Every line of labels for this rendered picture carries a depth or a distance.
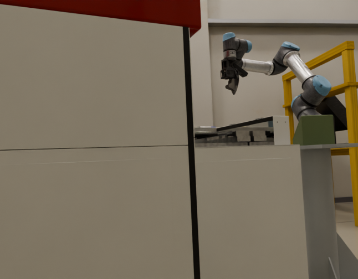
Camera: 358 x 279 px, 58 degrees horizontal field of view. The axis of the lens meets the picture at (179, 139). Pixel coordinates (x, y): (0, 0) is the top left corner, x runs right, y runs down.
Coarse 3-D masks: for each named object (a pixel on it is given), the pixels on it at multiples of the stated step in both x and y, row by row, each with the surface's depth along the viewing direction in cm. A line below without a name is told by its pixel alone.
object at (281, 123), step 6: (252, 120) 168; (276, 120) 153; (282, 120) 154; (288, 120) 156; (276, 126) 153; (282, 126) 154; (288, 126) 156; (276, 132) 153; (282, 132) 154; (288, 132) 155; (276, 138) 152; (282, 138) 154; (288, 138) 155; (276, 144) 152
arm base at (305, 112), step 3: (306, 108) 189; (309, 108) 188; (312, 108) 188; (300, 111) 190; (303, 111) 189; (306, 111) 187; (309, 111) 186; (312, 111) 185; (315, 111) 185; (300, 114) 189; (303, 114) 187; (306, 114) 185; (309, 114) 183; (312, 114) 182; (315, 114) 182; (318, 114) 182; (297, 117) 193
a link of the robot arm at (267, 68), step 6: (240, 60) 203; (246, 60) 208; (252, 60) 212; (240, 66) 206; (246, 66) 208; (252, 66) 211; (258, 66) 213; (264, 66) 216; (270, 66) 218; (276, 66) 219; (258, 72) 217; (264, 72) 219; (270, 72) 220; (276, 72) 221; (282, 72) 223
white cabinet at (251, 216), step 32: (224, 160) 134; (256, 160) 140; (288, 160) 146; (224, 192) 133; (256, 192) 139; (288, 192) 145; (224, 224) 132; (256, 224) 137; (288, 224) 144; (224, 256) 131; (256, 256) 136; (288, 256) 142
